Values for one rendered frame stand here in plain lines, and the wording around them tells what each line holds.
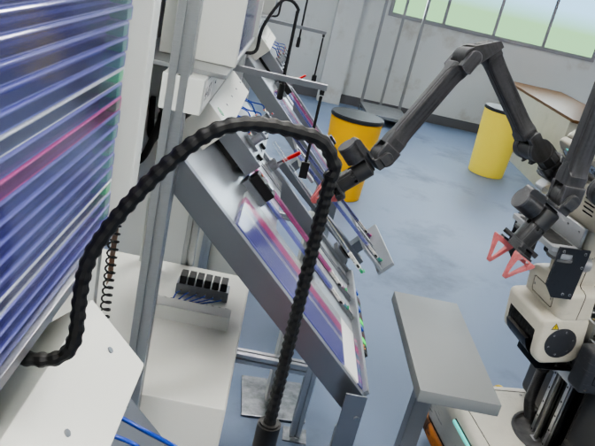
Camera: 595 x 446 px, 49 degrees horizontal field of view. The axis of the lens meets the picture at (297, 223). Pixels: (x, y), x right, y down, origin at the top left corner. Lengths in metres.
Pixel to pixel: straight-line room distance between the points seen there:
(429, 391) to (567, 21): 7.79
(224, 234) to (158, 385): 0.45
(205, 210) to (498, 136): 5.71
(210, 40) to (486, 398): 1.25
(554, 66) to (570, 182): 7.68
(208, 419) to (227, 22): 0.91
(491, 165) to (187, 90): 5.88
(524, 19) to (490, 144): 2.65
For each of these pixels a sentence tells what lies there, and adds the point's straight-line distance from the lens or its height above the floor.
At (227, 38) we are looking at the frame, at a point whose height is 1.45.
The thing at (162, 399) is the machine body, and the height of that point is 0.62.
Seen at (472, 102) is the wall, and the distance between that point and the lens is 9.21.
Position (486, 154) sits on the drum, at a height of 0.23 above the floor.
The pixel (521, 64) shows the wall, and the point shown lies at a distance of 9.29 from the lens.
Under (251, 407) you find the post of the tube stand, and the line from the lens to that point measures 2.66.
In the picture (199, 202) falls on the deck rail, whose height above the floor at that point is 1.12.
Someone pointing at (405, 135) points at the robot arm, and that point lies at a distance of 1.99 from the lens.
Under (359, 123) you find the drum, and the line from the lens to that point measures 4.88.
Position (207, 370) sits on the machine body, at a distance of 1.75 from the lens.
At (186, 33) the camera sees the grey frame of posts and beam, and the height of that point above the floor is 1.46.
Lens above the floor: 1.63
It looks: 21 degrees down
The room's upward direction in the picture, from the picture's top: 13 degrees clockwise
